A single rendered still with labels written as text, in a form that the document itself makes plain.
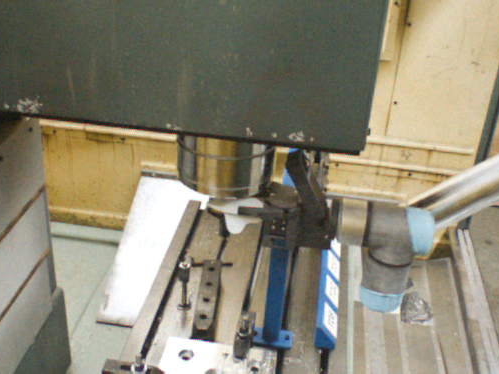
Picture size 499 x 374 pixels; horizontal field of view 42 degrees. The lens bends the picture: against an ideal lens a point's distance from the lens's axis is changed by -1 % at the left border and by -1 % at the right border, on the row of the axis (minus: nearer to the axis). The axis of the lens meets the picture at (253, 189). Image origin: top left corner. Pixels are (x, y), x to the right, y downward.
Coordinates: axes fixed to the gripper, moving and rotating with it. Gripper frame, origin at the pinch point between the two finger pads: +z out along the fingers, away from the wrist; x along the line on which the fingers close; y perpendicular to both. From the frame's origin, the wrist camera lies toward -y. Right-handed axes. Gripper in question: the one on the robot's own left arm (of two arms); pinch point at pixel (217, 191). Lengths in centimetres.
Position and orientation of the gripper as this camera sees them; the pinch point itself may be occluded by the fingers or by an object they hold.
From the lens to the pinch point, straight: 108.4
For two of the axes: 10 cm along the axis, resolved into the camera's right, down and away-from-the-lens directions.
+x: 1.4, -4.9, 8.6
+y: -0.8, 8.6, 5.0
